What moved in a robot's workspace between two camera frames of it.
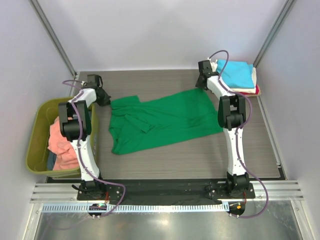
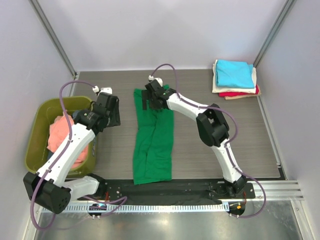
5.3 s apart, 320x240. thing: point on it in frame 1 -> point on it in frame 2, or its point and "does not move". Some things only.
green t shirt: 134,125 -> 153,143
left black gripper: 106,100 -> 115,119
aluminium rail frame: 63,193 does not move
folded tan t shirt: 255,95 does not move
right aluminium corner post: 288,6 does not move
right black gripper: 198,85 -> 146,95
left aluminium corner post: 37,8 does not move
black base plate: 165,192 does not move
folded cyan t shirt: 237,74 does not move
